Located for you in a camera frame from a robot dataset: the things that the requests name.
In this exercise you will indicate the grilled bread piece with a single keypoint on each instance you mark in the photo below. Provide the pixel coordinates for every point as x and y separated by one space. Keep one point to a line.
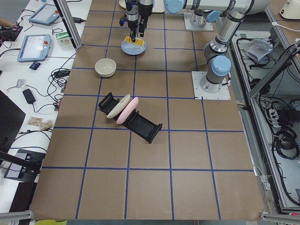
128 39
139 42

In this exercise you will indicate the light blue plate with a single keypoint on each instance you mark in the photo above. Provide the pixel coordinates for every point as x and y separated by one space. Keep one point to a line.
132 49

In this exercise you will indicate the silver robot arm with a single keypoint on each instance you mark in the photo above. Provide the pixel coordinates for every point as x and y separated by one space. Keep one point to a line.
172 6
218 64

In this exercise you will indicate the cream plate in rack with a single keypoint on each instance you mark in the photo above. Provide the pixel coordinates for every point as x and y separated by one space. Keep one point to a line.
119 107

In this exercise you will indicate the pink plate in rack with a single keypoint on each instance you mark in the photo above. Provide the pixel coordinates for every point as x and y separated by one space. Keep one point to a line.
127 110

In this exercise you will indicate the black plate rack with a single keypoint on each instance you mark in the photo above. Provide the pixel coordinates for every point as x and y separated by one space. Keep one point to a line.
134 122

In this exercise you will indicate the white ceramic bowl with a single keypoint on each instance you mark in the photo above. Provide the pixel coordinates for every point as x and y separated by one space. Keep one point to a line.
105 67

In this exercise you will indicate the green white small box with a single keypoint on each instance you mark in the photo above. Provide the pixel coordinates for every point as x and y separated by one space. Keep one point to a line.
63 38

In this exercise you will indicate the blue teach pendant far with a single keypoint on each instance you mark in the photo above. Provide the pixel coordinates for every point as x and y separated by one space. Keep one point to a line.
45 15

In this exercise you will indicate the blue teach pendant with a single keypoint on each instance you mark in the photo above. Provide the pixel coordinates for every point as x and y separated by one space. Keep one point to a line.
34 48
45 15

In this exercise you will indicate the black power adapter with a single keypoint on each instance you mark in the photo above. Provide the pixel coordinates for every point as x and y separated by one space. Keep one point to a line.
61 73

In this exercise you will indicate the blue teach pendant near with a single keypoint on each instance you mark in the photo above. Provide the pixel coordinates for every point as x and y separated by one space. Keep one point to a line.
34 48

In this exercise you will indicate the black laptop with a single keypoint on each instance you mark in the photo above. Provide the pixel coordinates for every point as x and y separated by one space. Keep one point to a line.
11 120

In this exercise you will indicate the aluminium frame post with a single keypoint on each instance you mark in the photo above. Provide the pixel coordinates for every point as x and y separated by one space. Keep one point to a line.
69 23

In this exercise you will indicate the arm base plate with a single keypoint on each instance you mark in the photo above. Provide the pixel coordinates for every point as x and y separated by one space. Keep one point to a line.
204 90
195 22

